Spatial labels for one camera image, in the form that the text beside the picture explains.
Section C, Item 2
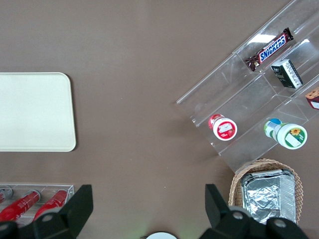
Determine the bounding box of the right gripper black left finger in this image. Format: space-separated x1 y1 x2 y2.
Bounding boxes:
0 184 94 239

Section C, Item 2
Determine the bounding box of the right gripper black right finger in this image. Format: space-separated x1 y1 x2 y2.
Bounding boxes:
199 183 310 239

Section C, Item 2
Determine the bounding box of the wicker basket holding foil container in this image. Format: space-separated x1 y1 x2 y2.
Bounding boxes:
228 158 304 225

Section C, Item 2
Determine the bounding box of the cream rectangular tray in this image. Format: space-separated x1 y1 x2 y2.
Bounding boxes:
0 72 77 152

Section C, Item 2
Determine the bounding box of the clear acrylic bottle rack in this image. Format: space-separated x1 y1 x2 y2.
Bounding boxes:
0 183 75 225

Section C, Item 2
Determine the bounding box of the foil covered container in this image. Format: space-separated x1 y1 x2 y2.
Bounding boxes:
240 168 298 226

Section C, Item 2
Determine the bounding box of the red lid yogurt bottle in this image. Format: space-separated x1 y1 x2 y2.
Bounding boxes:
208 114 238 141

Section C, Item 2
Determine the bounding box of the green lid yogurt bottle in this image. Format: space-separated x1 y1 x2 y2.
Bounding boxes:
263 118 308 150

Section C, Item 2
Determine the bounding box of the clear acrylic stepped shelf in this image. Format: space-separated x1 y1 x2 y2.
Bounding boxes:
176 0 319 175

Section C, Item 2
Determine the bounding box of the cookie box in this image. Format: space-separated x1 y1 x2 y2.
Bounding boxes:
305 86 319 110

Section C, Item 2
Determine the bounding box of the small black white box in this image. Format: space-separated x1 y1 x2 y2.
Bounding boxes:
271 59 304 89

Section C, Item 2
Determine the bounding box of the Snickers chocolate bar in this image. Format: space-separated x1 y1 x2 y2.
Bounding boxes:
243 27 294 72

